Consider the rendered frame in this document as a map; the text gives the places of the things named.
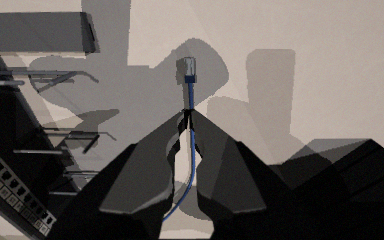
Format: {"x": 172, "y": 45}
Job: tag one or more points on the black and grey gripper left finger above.
{"x": 137, "y": 184}

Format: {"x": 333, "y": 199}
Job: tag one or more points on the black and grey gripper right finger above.
{"x": 233, "y": 183}

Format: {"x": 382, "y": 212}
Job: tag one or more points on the dark blue network cable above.
{"x": 190, "y": 90}

